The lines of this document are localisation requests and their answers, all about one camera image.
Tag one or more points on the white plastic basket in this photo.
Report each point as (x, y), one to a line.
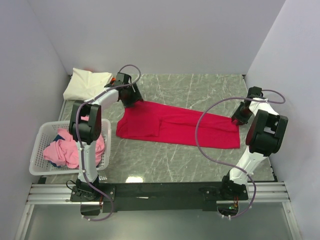
(48, 131)

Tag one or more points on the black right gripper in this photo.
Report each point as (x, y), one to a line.
(236, 116)

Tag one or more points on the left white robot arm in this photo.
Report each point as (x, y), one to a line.
(85, 126)

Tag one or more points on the aluminium rail frame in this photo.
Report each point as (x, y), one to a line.
(55, 194)

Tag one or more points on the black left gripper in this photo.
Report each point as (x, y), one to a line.
(130, 103)

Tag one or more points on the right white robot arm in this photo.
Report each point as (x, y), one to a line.
(264, 138)

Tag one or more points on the red t shirt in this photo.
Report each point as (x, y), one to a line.
(155, 122)

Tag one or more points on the folded orange t shirt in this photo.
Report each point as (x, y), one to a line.
(113, 79)

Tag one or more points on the black base beam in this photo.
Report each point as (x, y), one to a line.
(157, 196)

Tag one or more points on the pink t shirt in basket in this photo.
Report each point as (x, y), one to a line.
(63, 152)

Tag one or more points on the folded cream t shirt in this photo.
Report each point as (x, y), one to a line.
(85, 84)

